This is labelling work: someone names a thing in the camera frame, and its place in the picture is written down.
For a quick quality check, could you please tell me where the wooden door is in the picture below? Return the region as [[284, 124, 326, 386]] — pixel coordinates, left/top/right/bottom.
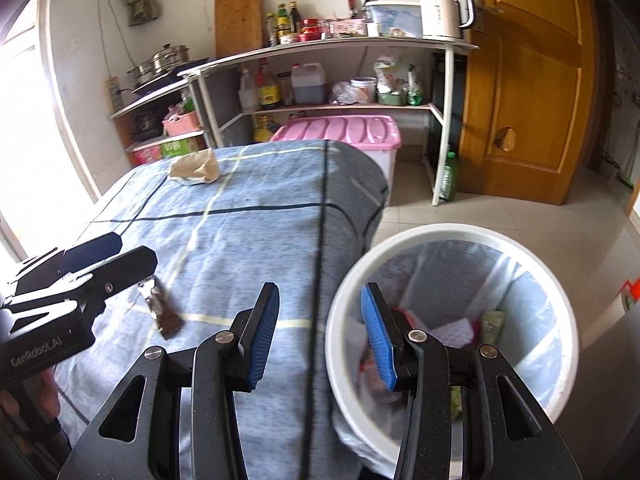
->
[[457, 0, 601, 206]]

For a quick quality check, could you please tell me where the white round bin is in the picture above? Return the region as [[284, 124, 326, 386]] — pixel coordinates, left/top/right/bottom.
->
[[325, 223, 581, 468]]

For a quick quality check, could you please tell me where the red cap sauce bottle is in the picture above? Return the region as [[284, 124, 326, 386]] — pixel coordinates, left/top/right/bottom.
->
[[256, 58, 281, 111]]

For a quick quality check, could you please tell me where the person's left hand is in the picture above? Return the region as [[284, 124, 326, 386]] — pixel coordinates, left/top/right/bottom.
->
[[35, 367, 61, 417]]

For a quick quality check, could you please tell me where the white plastic bottle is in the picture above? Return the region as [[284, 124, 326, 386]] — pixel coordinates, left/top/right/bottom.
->
[[238, 67, 260, 113]]

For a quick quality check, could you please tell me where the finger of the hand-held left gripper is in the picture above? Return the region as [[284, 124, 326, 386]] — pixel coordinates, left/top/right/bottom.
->
[[5, 246, 158, 332], [10, 233, 124, 296]]

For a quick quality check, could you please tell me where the translucent plastic bin liner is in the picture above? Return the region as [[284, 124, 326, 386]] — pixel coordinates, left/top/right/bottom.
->
[[332, 240, 563, 461]]

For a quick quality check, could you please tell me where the green cardboard box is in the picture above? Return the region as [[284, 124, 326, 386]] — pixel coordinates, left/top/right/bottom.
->
[[160, 136, 201, 158]]

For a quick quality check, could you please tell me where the white food bag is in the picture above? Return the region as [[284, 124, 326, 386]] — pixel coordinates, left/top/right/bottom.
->
[[375, 57, 408, 93]]

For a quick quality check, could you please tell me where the pink lid storage box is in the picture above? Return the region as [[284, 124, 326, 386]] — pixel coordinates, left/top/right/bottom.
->
[[270, 114, 403, 196]]

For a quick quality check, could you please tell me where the clear lidded storage box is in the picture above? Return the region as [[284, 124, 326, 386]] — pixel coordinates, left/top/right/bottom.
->
[[364, 1, 425, 38]]

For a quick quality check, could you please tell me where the blue checked blanket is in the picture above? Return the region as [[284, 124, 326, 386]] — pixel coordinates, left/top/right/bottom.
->
[[52, 140, 391, 480]]

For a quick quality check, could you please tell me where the white power strip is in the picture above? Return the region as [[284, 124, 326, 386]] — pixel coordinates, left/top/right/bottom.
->
[[106, 76, 124, 112]]

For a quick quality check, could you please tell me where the green plastic bottle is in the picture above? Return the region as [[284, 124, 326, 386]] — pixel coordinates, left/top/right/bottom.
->
[[439, 152, 460, 202]]

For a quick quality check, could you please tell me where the white plastic tub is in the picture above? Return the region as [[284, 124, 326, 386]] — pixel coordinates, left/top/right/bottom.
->
[[350, 77, 377, 104]]

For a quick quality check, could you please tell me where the white electric kettle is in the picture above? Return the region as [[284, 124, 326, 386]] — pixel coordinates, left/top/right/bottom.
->
[[417, 0, 476, 41]]

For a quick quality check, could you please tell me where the steel steamer pot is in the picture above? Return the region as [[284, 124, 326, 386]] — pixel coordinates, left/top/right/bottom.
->
[[127, 44, 192, 81]]

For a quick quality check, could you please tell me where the wooden cutting board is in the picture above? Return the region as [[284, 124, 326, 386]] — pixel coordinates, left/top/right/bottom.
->
[[215, 0, 265, 58]]

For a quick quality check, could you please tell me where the brown paper bag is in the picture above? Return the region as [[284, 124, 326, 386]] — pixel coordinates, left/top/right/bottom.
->
[[167, 150, 221, 187]]

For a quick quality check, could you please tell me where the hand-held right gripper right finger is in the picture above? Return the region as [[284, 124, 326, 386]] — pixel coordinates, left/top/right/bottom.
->
[[360, 282, 583, 480]]

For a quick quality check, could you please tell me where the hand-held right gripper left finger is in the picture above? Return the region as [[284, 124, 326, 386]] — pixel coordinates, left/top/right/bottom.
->
[[57, 282, 281, 480]]

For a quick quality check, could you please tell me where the crumpled clear plastic bag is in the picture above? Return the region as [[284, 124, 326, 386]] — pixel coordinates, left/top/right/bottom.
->
[[330, 82, 358, 106]]

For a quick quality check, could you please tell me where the dark brown snack wrapper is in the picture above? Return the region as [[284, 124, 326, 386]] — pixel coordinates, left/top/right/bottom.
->
[[137, 277, 185, 340]]

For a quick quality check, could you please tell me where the black induction cooker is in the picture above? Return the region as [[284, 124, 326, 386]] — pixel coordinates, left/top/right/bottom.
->
[[131, 75, 188, 96]]

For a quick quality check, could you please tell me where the grey low shelf rack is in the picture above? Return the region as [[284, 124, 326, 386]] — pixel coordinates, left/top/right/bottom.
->
[[107, 72, 216, 167]]

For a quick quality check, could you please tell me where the wooden framed window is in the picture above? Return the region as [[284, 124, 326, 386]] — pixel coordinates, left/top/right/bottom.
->
[[0, 0, 103, 261]]

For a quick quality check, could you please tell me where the red cardboard box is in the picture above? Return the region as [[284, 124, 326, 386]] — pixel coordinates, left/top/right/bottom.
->
[[131, 145, 163, 166]]

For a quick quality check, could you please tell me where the pink plastic basket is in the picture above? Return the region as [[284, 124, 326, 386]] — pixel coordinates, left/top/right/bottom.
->
[[161, 110, 202, 137]]

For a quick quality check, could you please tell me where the dark liquid plastic jug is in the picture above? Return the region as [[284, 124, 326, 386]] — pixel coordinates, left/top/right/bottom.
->
[[291, 62, 328, 106]]

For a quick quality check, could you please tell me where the white metal shelf rack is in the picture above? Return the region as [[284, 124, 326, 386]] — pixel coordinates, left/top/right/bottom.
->
[[177, 37, 481, 207]]

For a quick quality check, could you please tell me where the green slim bottle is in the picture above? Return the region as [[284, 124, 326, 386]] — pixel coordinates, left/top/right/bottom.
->
[[407, 65, 423, 106]]

